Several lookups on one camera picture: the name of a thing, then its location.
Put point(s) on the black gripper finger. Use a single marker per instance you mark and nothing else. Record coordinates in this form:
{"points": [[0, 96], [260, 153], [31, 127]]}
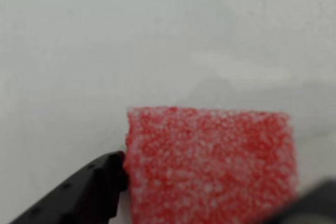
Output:
{"points": [[317, 205], [81, 197]]}

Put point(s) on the red foam cube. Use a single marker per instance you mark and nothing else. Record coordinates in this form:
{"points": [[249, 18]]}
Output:
{"points": [[210, 166]]}

